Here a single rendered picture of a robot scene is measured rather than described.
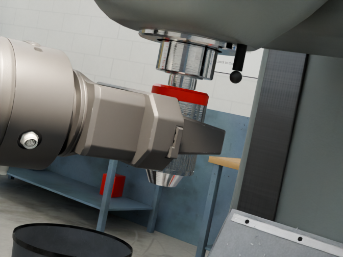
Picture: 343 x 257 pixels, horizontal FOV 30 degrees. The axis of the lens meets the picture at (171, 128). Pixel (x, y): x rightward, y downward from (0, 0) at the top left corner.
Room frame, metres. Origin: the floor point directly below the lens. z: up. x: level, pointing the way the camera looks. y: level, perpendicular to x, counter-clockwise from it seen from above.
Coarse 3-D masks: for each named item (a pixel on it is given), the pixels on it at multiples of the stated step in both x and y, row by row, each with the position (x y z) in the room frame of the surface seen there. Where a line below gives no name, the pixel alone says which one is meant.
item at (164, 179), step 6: (150, 174) 0.51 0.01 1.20; (156, 174) 0.51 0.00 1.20; (162, 174) 0.51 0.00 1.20; (168, 174) 0.51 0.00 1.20; (150, 180) 0.52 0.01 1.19; (156, 180) 0.51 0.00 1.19; (162, 180) 0.51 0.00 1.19; (168, 180) 0.51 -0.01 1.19; (174, 180) 0.51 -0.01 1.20; (180, 180) 0.52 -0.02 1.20; (168, 186) 0.51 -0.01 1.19; (174, 186) 0.52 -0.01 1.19
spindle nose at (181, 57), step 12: (168, 48) 0.50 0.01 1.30; (180, 48) 0.50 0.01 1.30; (192, 48) 0.50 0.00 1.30; (204, 48) 0.50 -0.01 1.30; (168, 60) 0.50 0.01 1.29; (180, 60) 0.50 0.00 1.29; (192, 60) 0.50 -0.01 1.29; (204, 60) 0.50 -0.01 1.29; (216, 60) 0.52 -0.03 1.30; (180, 72) 0.50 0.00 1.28; (192, 72) 0.50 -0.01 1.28; (204, 72) 0.50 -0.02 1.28
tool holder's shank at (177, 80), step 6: (168, 72) 0.51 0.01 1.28; (174, 72) 0.51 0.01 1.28; (174, 78) 0.51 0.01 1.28; (180, 78) 0.51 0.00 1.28; (186, 78) 0.51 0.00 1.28; (192, 78) 0.51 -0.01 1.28; (198, 78) 0.51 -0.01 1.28; (168, 84) 0.52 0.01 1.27; (174, 84) 0.51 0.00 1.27; (180, 84) 0.51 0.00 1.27; (186, 84) 0.51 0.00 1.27; (192, 84) 0.51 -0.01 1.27
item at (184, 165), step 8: (184, 104) 0.50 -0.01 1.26; (192, 104) 0.50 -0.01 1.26; (184, 112) 0.50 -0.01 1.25; (192, 112) 0.50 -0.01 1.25; (200, 112) 0.51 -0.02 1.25; (200, 120) 0.51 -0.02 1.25; (176, 160) 0.50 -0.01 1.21; (184, 160) 0.50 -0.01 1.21; (192, 160) 0.51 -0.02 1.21; (168, 168) 0.50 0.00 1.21; (176, 168) 0.50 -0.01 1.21; (184, 168) 0.50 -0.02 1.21; (192, 168) 0.51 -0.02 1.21
